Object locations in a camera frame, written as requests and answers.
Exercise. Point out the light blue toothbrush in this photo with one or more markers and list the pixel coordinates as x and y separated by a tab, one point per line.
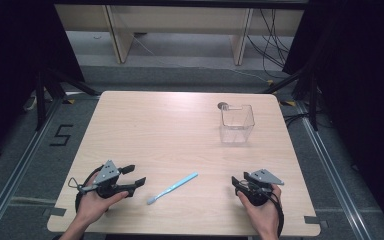
173	187

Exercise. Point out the black metal stand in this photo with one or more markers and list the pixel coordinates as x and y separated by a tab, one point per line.
312	100
40	100

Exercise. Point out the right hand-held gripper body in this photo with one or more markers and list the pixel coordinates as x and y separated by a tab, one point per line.
261	181

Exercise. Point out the metal floor rail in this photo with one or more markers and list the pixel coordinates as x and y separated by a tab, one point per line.
20	166
330	166

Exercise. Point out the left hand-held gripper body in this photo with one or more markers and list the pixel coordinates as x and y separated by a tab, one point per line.
106	175

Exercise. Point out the grey tape piece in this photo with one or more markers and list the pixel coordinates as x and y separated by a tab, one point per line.
55	212

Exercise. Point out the beige wooden desk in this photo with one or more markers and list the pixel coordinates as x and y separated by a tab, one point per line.
180	18

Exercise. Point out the yellow black striped tape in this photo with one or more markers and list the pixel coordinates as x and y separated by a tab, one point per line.
288	103

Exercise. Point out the round dark table grommet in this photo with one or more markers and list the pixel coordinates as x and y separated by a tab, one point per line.
221	106

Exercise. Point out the clear plastic square cup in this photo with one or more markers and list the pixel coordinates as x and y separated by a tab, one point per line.
236	125

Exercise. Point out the black curtain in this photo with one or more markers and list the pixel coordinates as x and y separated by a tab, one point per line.
10	66
363	83

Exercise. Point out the person's right hand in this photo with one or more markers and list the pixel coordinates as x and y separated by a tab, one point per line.
265	213

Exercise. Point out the person's left hand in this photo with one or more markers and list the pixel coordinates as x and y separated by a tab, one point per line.
93	205

